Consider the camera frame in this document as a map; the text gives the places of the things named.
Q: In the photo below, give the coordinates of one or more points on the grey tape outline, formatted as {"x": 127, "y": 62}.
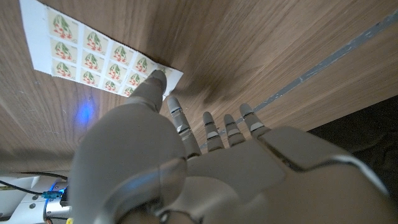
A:
{"x": 326, "y": 60}

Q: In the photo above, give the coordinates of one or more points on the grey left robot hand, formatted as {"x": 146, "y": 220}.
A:
{"x": 217, "y": 180}

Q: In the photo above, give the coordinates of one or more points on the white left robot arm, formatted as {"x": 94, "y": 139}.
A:
{"x": 18, "y": 211}

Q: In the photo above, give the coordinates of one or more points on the black backdrop curtain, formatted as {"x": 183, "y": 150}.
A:
{"x": 367, "y": 130}

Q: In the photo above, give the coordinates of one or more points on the postage stamp sheet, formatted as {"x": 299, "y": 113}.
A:
{"x": 77, "y": 46}

